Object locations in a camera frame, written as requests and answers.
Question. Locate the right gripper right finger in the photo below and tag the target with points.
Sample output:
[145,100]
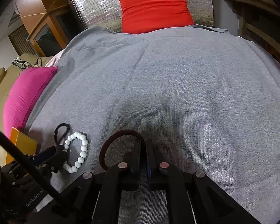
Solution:
[192,197]

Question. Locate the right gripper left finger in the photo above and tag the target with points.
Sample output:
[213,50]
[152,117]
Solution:
[98,196]

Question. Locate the orange cardboard box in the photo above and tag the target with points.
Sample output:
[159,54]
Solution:
[23,142]

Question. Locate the grey blanket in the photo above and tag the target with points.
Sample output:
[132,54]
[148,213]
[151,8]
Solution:
[208,100]

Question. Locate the pink pillow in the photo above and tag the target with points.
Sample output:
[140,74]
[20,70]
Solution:
[23,96]

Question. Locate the beige leather sofa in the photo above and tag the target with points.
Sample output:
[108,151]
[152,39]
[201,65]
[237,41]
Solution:
[7,79]

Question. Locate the pink bed sheet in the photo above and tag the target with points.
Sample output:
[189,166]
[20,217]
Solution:
[54,60]

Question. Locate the wooden cabinet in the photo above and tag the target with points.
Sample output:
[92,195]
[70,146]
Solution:
[51,24]

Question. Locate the wooden side table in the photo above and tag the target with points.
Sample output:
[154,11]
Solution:
[259,21]

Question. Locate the silver foil insulation panel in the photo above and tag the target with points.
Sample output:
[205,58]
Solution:
[108,14]

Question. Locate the small red pillow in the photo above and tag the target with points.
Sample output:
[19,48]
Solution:
[142,16]

